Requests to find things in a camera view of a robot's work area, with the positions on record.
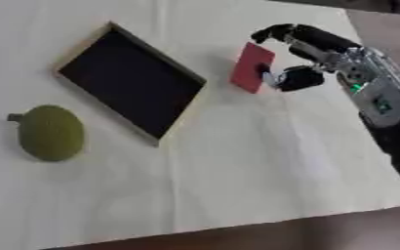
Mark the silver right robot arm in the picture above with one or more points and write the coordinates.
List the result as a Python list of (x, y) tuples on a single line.
[(380, 97)]

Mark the tan box with dark inside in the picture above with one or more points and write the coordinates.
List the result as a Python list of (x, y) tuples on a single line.
[(130, 83)]

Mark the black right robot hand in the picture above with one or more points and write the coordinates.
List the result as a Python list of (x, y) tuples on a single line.
[(317, 39)]

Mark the red block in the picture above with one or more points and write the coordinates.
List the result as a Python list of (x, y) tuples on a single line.
[(252, 66)]

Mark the green round toy fruit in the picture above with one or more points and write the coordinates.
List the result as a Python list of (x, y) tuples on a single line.
[(50, 133)]

